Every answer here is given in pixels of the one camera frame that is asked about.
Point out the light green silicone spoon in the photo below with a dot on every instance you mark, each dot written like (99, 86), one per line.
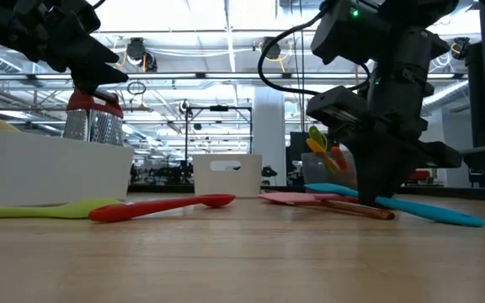
(57, 209)

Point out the red silicone spoon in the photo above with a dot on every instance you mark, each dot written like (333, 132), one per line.
(116, 212)

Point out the orange silicone spatula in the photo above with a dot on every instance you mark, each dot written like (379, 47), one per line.
(339, 157)

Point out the black frame stand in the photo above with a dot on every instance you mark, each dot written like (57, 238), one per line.
(218, 108)

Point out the frosted white plastic bin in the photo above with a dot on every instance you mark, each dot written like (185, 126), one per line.
(49, 168)

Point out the glossy white plastic bin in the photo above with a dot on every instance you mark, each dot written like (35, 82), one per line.
(225, 181)

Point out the long light bar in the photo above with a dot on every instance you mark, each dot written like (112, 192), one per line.
(183, 76)

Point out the brown wooden spoon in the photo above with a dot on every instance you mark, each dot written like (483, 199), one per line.
(373, 214)

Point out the green silicone spatula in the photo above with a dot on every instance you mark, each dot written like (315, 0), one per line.
(317, 135)

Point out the pink silicone spatula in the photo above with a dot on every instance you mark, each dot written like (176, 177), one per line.
(293, 198)

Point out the red background box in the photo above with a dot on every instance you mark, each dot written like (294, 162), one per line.
(419, 175)

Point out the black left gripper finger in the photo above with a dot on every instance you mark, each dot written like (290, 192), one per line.
(95, 78)
(93, 52)

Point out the black aluminium rig frame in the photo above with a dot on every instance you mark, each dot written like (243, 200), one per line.
(162, 188)

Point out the blue silicone spatula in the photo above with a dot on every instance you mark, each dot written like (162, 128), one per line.
(436, 212)

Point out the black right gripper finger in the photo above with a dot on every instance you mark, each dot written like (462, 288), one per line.
(392, 168)
(366, 168)

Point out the dark background screen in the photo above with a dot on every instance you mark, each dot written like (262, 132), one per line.
(297, 147)

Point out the white square pillar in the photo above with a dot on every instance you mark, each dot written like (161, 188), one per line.
(270, 134)

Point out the grey translucent plastic bin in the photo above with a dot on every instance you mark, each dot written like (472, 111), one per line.
(314, 177)

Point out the yellow silicone spatula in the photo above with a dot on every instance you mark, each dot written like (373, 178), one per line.
(316, 146)

